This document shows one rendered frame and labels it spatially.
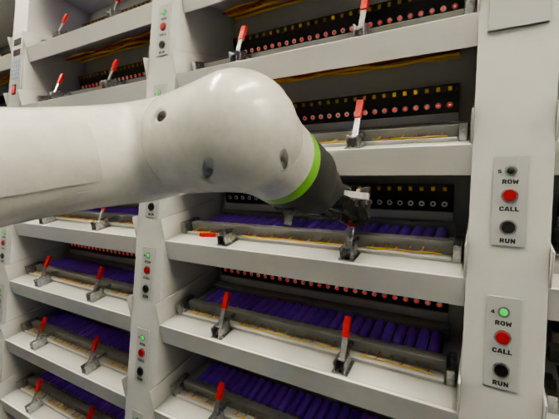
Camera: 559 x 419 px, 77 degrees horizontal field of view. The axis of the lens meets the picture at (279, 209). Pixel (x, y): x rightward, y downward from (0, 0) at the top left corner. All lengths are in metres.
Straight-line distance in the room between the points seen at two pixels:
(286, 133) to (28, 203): 0.20
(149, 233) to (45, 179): 0.59
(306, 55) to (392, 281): 0.43
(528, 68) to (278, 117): 0.40
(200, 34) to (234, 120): 0.72
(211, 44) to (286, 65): 0.34
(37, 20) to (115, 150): 1.25
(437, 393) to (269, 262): 0.34
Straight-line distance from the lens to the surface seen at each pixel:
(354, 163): 0.61
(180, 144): 0.31
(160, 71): 0.94
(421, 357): 0.68
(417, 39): 0.65
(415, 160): 0.59
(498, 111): 0.59
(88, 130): 0.33
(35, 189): 0.31
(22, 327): 1.50
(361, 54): 0.67
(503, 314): 0.58
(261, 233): 0.75
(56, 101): 1.29
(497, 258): 0.57
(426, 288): 0.59
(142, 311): 0.92
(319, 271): 0.63
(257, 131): 0.28
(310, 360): 0.69
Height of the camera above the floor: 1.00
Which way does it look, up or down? 1 degrees up
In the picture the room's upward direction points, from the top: 3 degrees clockwise
